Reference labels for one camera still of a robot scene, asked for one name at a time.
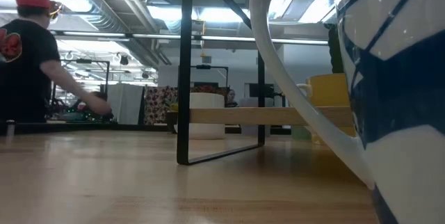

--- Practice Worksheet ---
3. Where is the small black camera frame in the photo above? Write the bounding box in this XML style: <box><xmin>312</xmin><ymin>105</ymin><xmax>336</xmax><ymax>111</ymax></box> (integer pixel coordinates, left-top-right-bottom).
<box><xmin>195</xmin><ymin>64</ymin><xmax>229</xmax><ymax>88</ymax></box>

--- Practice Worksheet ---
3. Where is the black background monitor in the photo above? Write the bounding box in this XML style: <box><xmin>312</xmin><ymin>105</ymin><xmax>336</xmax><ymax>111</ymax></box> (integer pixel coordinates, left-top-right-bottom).
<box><xmin>248</xmin><ymin>83</ymin><xmax>275</xmax><ymax>99</ymax></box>

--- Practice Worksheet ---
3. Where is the black workstation frame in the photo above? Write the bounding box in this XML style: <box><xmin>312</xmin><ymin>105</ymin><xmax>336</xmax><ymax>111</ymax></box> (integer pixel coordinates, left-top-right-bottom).
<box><xmin>60</xmin><ymin>58</ymin><xmax>111</xmax><ymax>95</ymax></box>

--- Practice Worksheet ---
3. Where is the wooden rack shelf board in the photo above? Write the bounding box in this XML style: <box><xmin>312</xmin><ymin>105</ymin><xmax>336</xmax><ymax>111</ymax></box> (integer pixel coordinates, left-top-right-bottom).
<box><xmin>189</xmin><ymin>106</ymin><xmax>354</xmax><ymax>127</ymax></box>

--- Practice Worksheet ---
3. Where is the yellow mug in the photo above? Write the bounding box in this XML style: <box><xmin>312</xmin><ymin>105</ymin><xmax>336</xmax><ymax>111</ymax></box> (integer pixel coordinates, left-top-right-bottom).
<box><xmin>297</xmin><ymin>73</ymin><xmax>356</xmax><ymax>145</ymax></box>

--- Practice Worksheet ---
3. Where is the white partition panel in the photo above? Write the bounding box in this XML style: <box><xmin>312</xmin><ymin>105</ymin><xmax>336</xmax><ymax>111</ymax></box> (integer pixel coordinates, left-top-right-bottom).
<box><xmin>106</xmin><ymin>83</ymin><xmax>145</xmax><ymax>126</ymax></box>

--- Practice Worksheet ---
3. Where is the black yellow hanging device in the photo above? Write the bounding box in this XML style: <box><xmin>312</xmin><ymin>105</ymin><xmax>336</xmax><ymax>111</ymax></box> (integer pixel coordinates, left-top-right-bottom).
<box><xmin>48</xmin><ymin>1</ymin><xmax>64</xmax><ymax>19</ymax></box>

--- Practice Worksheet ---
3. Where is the silver ceiling duct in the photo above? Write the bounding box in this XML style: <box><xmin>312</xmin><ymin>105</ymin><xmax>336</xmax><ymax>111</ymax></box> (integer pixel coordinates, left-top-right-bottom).
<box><xmin>34</xmin><ymin>0</ymin><xmax>161</xmax><ymax>68</ymax></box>

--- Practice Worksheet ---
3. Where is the potted green plant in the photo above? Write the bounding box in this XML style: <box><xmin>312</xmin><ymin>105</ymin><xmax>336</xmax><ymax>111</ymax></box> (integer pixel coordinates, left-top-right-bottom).
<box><xmin>165</xmin><ymin>101</ymin><xmax>179</xmax><ymax>134</ymax></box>

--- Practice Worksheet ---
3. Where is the person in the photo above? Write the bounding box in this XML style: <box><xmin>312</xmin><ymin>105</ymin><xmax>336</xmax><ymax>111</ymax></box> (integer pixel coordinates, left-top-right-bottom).
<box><xmin>0</xmin><ymin>0</ymin><xmax>113</xmax><ymax>124</ymax></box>
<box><xmin>225</xmin><ymin>90</ymin><xmax>240</xmax><ymax>109</ymax></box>

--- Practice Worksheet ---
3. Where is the black metal rack frame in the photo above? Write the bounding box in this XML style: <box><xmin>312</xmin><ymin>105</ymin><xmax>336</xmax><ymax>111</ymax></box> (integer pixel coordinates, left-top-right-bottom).
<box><xmin>176</xmin><ymin>0</ymin><xmax>267</xmax><ymax>166</ymax></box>

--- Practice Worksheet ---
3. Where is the plain white mug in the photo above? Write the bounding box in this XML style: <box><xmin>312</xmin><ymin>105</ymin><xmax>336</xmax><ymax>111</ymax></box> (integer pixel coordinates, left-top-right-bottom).
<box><xmin>173</xmin><ymin>92</ymin><xmax>226</xmax><ymax>140</ymax></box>

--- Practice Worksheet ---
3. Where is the long ceiling light bar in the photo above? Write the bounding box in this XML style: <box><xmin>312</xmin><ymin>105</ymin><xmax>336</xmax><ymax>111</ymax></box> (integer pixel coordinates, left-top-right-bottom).
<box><xmin>51</xmin><ymin>31</ymin><xmax>330</xmax><ymax>46</ymax></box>

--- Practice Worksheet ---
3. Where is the blue and white leaf mug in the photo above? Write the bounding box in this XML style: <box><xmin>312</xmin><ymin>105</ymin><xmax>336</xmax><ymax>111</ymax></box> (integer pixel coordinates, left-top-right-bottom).
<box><xmin>249</xmin><ymin>0</ymin><xmax>445</xmax><ymax>224</ymax></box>

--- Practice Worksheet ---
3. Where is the yellow ceiling box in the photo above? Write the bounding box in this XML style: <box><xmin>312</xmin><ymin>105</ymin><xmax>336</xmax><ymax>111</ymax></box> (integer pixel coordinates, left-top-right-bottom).
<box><xmin>192</xmin><ymin>19</ymin><xmax>206</xmax><ymax>35</ymax></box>

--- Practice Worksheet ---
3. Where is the floral patterned panel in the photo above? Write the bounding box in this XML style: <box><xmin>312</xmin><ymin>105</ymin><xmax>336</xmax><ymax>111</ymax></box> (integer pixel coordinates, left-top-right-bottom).
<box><xmin>144</xmin><ymin>85</ymin><xmax>229</xmax><ymax>126</ymax></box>

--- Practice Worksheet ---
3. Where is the small grey post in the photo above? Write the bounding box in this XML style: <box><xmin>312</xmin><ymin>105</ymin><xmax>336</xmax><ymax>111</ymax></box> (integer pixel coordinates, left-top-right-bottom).
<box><xmin>5</xmin><ymin>119</ymin><xmax>17</xmax><ymax>136</ymax></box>

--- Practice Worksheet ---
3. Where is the black table edge rail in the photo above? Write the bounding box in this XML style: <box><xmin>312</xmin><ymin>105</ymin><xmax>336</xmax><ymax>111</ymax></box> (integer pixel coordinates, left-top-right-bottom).
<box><xmin>0</xmin><ymin>121</ymin><xmax>175</xmax><ymax>135</ymax></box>

